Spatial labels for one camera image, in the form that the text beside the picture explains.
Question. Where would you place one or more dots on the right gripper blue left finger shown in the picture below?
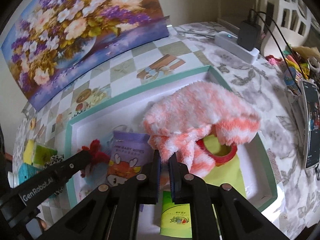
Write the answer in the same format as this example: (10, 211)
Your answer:
(149, 181)

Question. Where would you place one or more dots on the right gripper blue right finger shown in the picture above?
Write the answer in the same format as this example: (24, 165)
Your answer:
(179, 188)

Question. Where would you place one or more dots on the purple baby wipes pack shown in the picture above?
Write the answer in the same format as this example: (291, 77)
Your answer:
(129, 153)

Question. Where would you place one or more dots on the red tape roll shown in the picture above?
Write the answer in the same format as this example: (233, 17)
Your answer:
(220, 153)

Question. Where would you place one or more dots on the green microfiber cloth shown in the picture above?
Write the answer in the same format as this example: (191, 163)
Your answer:
(228, 173)

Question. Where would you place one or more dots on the red pink pipe cleaner flower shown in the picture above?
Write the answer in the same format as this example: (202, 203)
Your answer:
(97, 156)

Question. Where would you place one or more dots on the pink white striped fluffy towel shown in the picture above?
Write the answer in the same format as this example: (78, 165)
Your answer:
(179, 120)

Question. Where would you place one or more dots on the gold foil coin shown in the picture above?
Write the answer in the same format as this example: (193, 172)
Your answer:
(32, 123)

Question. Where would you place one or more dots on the blue face mask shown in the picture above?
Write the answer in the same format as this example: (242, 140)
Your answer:
(95, 175)

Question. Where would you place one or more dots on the yellow sponge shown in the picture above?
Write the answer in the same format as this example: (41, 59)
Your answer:
(28, 152)

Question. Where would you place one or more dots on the leopard print scrunchie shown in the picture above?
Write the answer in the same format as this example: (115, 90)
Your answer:
(55, 159)

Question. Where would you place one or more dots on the person left hand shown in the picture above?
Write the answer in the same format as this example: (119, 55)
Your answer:
(42, 224)

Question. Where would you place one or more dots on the teal plastic toy box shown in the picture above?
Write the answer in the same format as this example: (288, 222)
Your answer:
(26, 171)

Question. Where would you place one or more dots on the white power strip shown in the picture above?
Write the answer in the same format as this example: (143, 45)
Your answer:
(229, 43)

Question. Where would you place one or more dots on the smartphone with lit screen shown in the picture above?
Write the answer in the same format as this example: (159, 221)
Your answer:
(311, 113)

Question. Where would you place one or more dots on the black power adapter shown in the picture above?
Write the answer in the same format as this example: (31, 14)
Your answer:
(248, 35)

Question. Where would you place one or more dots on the clutter pile of small items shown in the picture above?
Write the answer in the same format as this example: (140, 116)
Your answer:
(301, 63)

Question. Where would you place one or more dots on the flower painting canvas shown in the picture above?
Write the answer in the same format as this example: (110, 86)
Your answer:
(54, 42)

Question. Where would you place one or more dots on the white lattice chair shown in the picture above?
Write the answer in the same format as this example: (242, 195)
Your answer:
(286, 22)

